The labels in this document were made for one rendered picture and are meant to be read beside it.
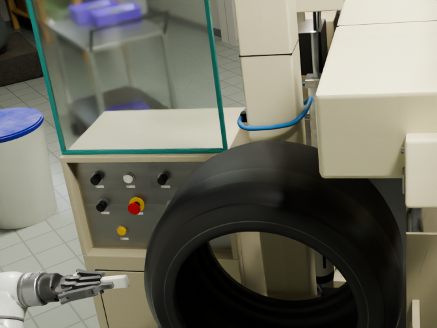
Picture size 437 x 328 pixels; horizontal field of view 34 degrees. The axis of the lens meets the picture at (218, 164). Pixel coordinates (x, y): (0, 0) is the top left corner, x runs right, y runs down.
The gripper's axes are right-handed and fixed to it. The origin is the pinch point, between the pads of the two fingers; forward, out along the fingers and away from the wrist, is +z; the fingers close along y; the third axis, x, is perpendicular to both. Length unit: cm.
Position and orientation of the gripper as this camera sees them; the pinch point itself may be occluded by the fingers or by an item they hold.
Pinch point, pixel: (115, 282)
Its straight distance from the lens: 188.4
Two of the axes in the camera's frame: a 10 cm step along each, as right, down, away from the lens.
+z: 9.4, -1.3, -3.1
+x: 2.5, 8.9, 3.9
